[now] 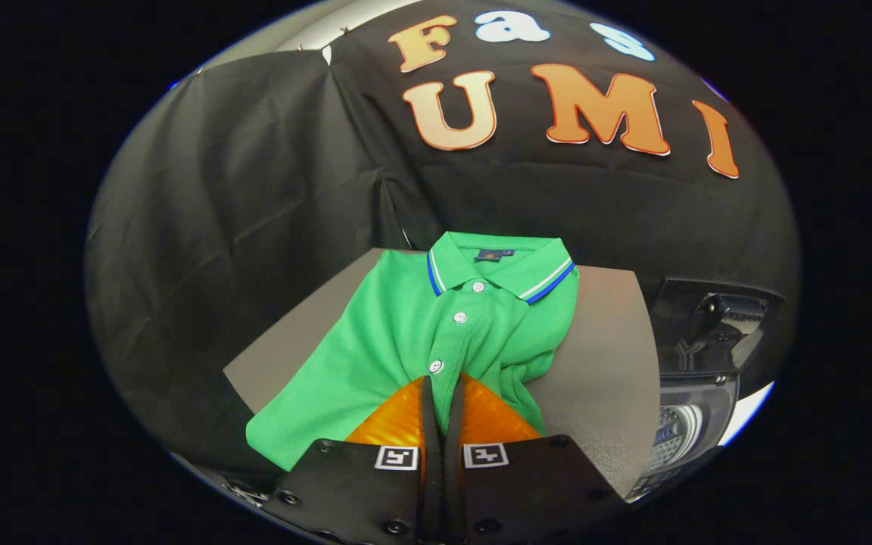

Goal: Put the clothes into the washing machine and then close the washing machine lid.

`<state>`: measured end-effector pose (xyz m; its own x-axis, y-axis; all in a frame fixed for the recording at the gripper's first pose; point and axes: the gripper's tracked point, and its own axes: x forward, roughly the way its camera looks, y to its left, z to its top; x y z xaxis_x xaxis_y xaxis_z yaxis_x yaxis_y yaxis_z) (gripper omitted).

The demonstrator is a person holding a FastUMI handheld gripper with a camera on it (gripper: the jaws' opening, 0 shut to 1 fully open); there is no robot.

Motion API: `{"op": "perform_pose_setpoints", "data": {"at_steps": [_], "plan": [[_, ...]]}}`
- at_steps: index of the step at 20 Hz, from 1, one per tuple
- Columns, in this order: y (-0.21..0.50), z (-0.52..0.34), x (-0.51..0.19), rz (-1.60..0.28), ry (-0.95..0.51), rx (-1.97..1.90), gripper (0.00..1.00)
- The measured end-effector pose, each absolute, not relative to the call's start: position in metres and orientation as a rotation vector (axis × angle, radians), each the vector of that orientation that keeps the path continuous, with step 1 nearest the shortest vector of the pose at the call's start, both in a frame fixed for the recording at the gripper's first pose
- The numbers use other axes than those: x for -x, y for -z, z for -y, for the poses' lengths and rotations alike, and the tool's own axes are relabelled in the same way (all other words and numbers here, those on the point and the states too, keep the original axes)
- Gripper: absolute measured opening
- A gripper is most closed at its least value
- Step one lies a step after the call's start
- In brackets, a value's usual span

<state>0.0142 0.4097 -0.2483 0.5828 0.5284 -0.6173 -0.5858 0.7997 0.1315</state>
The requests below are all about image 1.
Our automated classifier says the dark transparent washing machine lid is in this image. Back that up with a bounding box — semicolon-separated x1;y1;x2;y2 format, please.
648;278;785;379

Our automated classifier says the green polo shirt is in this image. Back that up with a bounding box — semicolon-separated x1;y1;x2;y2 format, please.
245;231;581;472

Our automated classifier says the grey washing machine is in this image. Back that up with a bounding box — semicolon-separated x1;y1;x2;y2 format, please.
625;375;741;504

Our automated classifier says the white table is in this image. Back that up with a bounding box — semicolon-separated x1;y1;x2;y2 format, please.
720;381;776;447

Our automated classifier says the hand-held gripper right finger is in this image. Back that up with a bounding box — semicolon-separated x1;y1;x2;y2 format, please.
444;372;626;545

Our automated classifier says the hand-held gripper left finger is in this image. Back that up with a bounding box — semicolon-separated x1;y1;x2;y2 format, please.
266;375;444;545

